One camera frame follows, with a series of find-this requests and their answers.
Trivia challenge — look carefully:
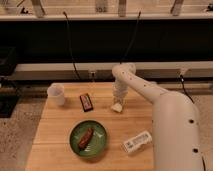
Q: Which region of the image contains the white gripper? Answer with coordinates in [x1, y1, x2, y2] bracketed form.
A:
[113, 81, 127, 104]

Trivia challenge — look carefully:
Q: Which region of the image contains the white sponge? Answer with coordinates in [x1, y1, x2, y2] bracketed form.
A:
[111, 103, 122, 113]

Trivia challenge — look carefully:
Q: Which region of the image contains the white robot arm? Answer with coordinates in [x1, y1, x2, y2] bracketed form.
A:
[112, 63, 205, 171]

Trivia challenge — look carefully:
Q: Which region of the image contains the dark snack bar packet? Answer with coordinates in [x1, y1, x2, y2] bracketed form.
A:
[80, 93, 93, 112]

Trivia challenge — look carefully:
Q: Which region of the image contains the green plate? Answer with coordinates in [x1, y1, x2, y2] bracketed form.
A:
[69, 120, 108, 159]

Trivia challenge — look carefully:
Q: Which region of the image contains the translucent plastic cup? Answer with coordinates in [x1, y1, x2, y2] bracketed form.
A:
[47, 84, 65, 106]

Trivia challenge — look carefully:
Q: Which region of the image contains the brown food piece on plate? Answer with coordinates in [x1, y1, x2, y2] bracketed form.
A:
[78, 128, 93, 149]

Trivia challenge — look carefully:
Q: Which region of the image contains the dark object at left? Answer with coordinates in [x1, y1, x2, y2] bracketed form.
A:
[0, 46, 19, 118]

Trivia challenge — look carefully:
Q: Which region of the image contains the wall outlet left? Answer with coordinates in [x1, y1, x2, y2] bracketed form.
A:
[88, 70, 97, 81]

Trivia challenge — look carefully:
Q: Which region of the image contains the right black cable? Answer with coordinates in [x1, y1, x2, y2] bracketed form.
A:
[179, 74, 196, 104]

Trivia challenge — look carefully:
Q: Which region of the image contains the black cable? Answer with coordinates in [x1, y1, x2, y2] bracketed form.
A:
[179, 74, 196, 104]
[62, 11, 82, 81]
[110, 11, 142, 78]

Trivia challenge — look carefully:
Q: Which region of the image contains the middle black cable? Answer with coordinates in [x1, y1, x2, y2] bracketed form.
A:
[110, 11, 142, 78]

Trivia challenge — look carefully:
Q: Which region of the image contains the left black cable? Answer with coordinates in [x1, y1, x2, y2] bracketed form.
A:
[62, 11, 82, 81]

